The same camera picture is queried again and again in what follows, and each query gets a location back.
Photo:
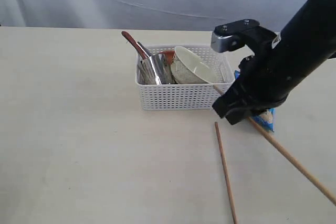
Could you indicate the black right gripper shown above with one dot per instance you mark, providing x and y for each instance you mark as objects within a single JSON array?
[{"x": 247, "y": 93}]

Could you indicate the blue potato chips bag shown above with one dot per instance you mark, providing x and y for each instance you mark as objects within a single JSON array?
[{"x": 266, "y": 120}]

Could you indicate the wooden chopstick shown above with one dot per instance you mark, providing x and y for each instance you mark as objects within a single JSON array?
[
  {"x": 226, "y": 174},
  {"x": 291, "y": 159}
]

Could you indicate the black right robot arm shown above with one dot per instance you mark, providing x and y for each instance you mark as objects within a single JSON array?
[{"x": 280, "y": 61}]

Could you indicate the speckled beige ceramic bowl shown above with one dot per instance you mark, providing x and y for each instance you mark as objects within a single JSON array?
[{"x": 188, "y": 68}]

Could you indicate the terracotta brown plate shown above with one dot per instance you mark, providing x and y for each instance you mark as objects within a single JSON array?
[{"x": 169, "y": 54}]

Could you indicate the white perforated plastic basket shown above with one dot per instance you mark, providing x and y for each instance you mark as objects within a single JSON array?
[{"x": 187, "y": 96}]

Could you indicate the stainless steel cup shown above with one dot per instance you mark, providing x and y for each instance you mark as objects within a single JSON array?
[{"x": 156, "y": 70}]

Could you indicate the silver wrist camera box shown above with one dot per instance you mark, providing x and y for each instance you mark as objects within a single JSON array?
[{"x": 236, "y": 35}]

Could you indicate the brown wooden handled spoon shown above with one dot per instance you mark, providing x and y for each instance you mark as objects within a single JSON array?
[{"x": 130, "y": 39}]

